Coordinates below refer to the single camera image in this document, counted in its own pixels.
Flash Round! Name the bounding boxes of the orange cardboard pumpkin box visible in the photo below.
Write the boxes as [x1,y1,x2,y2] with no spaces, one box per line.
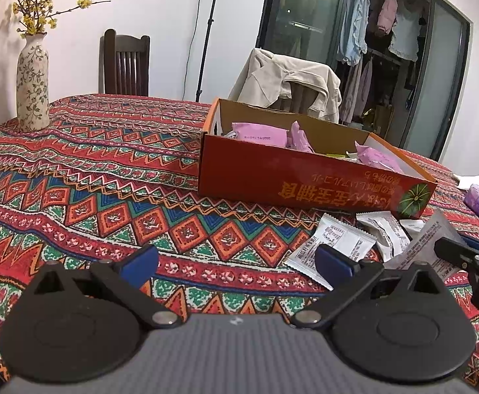
[198,99,437,218]

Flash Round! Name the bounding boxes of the white hanging garment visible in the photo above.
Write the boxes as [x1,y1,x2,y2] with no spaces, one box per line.
[389,3,421,61]

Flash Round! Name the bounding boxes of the light blue hanging shirt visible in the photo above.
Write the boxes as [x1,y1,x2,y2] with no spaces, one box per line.
[337,0,370,67]

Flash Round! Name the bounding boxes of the beige jacket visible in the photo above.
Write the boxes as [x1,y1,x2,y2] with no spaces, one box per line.
[228,48,342,124]

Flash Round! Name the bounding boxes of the white snack packet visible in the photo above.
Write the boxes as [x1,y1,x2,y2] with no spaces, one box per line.
[399,220,425,239]
[356,211,410,262]
[285,213,377,291]
[383,210,466,280]

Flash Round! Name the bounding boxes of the pink hanging garment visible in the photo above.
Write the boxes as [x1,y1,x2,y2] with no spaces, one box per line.
[376,0,398,36]

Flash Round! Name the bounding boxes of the pink snack packet upright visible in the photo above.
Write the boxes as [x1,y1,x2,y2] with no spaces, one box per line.
[287,121,314,153]

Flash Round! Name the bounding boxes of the dark wooden chair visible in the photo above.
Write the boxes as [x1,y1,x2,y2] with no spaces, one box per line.
[102,29,151,96]

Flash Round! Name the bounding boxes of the chair under beige jacket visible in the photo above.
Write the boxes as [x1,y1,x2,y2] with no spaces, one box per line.
[272,83,318,115]

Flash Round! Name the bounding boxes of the pink snack packet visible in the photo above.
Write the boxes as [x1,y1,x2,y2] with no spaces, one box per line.
[287,121,314,153]
[232,123,287,148]
[355,142,404,174]

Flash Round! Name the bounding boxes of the yellow flower branches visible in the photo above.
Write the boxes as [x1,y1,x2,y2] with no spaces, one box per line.
[11,0,109,38]

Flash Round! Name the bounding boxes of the glass sliding door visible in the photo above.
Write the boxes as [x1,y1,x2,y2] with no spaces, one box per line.
[257,0,471,160]

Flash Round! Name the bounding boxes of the floral ceramic vase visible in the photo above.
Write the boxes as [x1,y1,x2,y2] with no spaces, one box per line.
[16,34,50,133]

